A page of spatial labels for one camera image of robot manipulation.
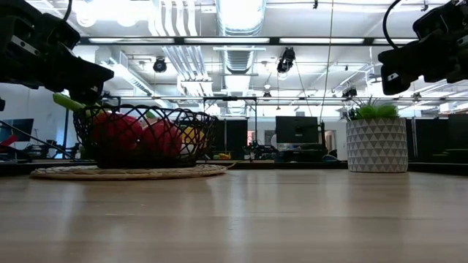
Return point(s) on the yellow lemon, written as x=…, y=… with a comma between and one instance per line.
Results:
x=194, y=136

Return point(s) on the round woven straw mat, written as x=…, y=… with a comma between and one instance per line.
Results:
x=128, y=173

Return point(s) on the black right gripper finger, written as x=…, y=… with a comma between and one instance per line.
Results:
x=398, y=67

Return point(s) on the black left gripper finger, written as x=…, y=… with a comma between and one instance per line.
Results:
x=84, y=78

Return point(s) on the dark wide monitor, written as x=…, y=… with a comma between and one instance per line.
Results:
x=18, y=128

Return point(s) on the black background monitor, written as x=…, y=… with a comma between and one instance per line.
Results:
x=297, y=129

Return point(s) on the red tomato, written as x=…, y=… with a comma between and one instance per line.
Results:
x=162, y=138

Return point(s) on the red and orange mango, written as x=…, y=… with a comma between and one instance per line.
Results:
x=117, y=131

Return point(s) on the succulent in white patterned pot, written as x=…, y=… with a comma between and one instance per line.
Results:
x=376, y=146

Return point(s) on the black aluminium table frame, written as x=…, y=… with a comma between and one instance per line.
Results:
x=292, y=165

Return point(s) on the black hanging lamp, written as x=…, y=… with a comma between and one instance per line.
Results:
x=159, y=65
x=286, y=60

